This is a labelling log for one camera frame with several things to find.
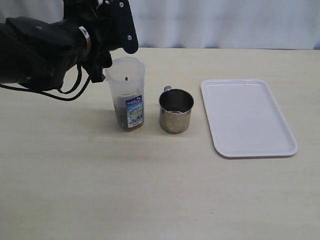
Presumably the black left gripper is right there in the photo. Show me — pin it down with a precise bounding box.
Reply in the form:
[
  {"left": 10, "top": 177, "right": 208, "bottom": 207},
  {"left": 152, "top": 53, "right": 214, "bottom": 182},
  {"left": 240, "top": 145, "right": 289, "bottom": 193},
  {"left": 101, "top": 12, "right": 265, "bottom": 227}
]
[{"left": 63, "top": 0, "right": 139, "bottom": 83}]

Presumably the steel mug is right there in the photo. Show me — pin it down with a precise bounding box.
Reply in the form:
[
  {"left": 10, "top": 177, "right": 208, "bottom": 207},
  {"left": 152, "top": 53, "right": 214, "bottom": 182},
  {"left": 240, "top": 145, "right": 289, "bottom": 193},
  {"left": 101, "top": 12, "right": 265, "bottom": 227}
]
[{"left": 158, "top": 86, "right": 194, "bottom": 134}]

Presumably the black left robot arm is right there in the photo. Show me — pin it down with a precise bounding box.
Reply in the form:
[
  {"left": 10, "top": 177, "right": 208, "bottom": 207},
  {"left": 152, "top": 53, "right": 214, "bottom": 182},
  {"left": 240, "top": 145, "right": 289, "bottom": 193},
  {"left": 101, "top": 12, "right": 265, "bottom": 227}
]
[{"left": 0, "top": 0, "right": 139, "bottom": 92}]

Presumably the clear plastic container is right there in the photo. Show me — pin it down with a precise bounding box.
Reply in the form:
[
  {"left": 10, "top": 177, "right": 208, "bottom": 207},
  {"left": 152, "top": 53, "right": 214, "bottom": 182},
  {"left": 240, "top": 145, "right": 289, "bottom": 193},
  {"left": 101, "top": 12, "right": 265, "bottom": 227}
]
[{"left": 104, "top": 57, "right": 146, "bottom": 131}]

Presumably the white curtain backdrop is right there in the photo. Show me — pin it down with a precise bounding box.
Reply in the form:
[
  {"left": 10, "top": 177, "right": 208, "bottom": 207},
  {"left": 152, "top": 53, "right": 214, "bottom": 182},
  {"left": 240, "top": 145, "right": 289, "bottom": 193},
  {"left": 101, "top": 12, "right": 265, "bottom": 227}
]
[{"left": 0, "top": 0, "right": 320, "bottom": 50}]

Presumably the white plastic tray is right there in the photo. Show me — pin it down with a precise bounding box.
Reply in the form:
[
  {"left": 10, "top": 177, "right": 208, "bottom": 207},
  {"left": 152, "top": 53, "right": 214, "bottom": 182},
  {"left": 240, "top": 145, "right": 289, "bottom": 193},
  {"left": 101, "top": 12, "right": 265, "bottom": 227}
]
[{"left": 200, "top": 79, "right": 299, "bottom": 159}]

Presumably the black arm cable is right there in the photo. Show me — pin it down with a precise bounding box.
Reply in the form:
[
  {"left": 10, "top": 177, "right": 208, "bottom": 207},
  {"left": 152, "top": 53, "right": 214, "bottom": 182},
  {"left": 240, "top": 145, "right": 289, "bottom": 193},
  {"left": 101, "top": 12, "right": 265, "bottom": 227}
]
[{"left": 0, "top": 63, "right": 92, "bottom": 102}]

